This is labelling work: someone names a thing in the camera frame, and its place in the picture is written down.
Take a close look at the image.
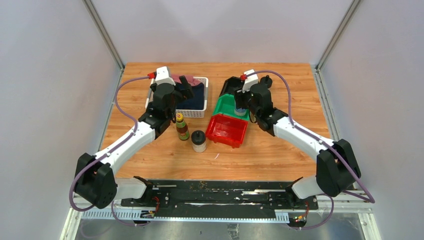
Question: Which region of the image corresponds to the pink cloth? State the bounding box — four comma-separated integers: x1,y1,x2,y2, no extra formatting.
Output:
171,74,202,87

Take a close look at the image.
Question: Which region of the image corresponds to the yellow cap sauce bottle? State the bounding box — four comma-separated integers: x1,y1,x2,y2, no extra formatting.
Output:
175,113,190,141

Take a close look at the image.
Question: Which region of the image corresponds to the red plastic bin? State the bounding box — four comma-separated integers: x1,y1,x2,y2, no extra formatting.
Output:
205,114,248,148

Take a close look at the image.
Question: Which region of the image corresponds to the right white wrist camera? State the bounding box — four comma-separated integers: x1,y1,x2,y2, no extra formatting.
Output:
240,69,259,93

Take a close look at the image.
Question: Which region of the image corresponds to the white plastic basket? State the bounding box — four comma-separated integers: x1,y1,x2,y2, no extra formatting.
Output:
145,75,209,119

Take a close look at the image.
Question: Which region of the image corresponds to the dark blue cloth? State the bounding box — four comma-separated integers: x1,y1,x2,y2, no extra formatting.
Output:
176,82,205,110

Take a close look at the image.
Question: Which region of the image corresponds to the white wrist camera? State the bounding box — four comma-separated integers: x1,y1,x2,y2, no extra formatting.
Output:
154,66,175,85
240,69,259,93

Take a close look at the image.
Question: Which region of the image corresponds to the black plastic bin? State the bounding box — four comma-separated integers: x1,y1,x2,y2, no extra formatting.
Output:
219,76,244,97

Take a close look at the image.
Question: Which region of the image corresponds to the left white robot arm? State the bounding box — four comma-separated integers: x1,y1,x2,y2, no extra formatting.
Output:
68,72,194,212

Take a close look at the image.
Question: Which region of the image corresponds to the black cap shaker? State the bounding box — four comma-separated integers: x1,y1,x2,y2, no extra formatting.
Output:
191,130,207,153
259,75,273,89

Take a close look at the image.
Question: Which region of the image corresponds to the aluminium rail frame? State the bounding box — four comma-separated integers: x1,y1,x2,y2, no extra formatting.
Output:
59,0,382,240

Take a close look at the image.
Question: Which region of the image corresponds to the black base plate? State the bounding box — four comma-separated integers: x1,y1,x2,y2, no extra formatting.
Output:
113,179,319,223

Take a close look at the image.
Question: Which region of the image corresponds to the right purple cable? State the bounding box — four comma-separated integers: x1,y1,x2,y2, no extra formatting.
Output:
246,70,376,231

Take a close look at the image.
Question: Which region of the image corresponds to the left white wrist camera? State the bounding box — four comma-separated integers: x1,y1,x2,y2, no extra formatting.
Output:
154,66,175,85

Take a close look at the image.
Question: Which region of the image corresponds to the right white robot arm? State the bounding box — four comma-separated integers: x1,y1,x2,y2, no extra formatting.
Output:
234,83,361,209

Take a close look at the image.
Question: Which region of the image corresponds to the black cap shaker front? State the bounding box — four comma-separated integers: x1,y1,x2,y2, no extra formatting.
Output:
191,130,207,153

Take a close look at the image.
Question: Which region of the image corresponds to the black cap shaker back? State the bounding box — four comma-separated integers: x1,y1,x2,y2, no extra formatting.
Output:
259,75,273,89

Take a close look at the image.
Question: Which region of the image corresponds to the green plastic bin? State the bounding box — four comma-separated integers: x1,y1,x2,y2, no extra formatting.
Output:
212,94,249,121

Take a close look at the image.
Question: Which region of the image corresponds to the silver lid jar back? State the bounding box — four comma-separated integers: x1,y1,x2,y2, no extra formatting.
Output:
234,107,247,117

